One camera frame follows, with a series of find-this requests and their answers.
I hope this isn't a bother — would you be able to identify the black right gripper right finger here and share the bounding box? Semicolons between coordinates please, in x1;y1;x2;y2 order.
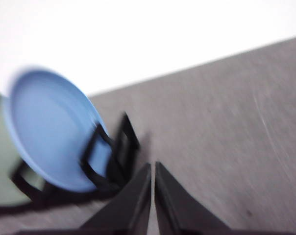
154;161;227;235

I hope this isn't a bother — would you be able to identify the blue round plate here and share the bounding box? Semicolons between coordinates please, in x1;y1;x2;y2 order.
2;66;113;193

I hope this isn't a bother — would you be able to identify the black plastic plate rack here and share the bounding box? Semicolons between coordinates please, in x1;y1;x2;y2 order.
0;111;141;216

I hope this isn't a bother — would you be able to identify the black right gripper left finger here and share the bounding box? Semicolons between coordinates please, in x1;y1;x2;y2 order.
80;163;152;235

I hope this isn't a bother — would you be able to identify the green round plate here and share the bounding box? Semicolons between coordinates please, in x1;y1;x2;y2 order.
0;92;45;206

